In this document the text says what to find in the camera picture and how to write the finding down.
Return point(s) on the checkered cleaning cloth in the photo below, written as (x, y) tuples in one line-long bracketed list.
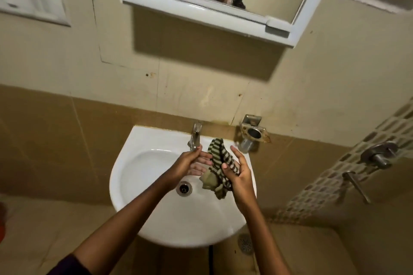
[(219, 155)]

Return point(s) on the round floor drain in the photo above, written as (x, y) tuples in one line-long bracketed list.
[(246, 243)]

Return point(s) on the rusty metal tumbler holder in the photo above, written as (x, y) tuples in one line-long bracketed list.
[(246, 144)]

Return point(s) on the chrome faucet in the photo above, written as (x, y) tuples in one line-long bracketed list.
[(195, 136)]

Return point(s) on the metal sink drain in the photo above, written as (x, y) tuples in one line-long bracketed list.
[(184, 188)]

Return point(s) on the person's left forearm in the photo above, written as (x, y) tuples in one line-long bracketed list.
[(129, 223)]

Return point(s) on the chrome tap lever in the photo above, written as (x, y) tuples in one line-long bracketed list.
[(355, 184)]

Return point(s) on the person's left hand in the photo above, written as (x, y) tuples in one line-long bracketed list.
[(184, 165)]

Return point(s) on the white wash basin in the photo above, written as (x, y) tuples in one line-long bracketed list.
[(180, 220)]

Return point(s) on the person's right hand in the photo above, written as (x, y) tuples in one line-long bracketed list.
[(243, 187)]

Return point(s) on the person's right forearm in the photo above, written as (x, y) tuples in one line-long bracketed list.
[(267, 245)]

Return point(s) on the person's black top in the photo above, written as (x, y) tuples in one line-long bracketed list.
[(69, 266)]

